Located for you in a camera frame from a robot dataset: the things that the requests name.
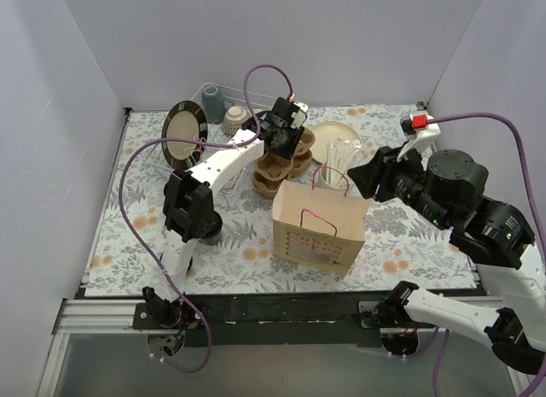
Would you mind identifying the brown cardboard cup carrier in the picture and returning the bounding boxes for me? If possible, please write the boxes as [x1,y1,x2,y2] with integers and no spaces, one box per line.
[253,129,316,198]

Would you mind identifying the pink paper gift bag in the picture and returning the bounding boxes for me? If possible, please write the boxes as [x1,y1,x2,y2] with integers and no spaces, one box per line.
[271,180,372,276]

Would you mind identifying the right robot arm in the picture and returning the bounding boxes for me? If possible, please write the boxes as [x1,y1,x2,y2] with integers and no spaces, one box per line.
[347,115,545,380]

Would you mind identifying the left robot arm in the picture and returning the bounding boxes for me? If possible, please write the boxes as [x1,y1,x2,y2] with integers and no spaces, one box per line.
[160,97,309,280]

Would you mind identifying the white straw holder cup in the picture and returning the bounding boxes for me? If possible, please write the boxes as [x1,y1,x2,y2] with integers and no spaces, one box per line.
[319,138,362,196]

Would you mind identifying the cream round plate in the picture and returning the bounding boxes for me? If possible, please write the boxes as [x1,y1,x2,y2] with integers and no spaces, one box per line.
[310,121,360,164]

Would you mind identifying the patterned ceramic bowl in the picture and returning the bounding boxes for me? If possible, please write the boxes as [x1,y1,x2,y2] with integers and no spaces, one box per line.
[222,105,251,136]

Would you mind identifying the grey blue mug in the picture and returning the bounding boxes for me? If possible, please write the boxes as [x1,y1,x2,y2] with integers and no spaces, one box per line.
[201,85,226,124]

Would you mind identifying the black rimmed cream plate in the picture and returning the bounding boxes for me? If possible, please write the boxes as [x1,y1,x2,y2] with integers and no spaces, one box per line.
[161,100,208,169]

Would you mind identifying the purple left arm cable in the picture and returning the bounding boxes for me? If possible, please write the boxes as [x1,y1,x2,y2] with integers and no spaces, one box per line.
[118,63,295,372]

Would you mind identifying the white wire dish rack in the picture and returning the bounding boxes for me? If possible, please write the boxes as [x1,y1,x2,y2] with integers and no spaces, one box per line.
[147,82,282,197]

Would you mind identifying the black mounting rail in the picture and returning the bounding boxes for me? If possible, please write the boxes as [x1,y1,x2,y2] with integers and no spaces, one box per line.
[131,292,427,349]

